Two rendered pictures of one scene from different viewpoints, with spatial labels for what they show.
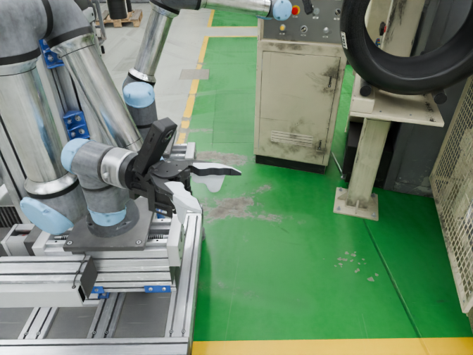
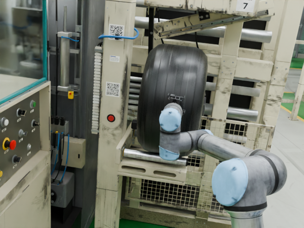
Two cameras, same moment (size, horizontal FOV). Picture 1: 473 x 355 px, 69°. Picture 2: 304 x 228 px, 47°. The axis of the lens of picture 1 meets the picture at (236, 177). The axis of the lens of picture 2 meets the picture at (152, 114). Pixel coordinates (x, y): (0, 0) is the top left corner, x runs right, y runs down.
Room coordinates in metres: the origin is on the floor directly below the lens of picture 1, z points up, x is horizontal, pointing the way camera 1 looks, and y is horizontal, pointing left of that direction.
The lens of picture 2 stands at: (1.88, 1.03, 1.73)
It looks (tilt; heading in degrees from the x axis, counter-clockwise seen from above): 20 degrees down; 259
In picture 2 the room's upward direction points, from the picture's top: 6 degrees clockwise
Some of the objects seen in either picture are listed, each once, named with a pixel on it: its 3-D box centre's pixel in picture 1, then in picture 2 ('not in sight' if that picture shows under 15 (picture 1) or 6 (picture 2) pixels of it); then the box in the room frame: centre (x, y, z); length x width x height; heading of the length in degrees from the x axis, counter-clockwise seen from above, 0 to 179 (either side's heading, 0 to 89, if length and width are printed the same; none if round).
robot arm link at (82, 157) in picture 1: (93, 161); not in sight; (0.59, 0.29, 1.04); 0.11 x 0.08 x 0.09; 65
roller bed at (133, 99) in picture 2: not in sight; (134, 97); (1.58, -1.15, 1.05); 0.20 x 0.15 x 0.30; 162
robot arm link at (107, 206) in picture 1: (110, 194); not in sight; (0.61, 0.28, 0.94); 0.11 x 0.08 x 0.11; 155
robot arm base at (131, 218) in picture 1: (110, 206); not in sight; (0.78, 0.37, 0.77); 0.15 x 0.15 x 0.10
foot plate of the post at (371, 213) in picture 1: (356, 201); not in sight; (1.74, -0.78, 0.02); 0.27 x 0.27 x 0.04; 72
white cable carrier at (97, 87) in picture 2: not in sight; (98, 91); (1.83, -0.77, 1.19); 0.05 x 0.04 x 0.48; 72
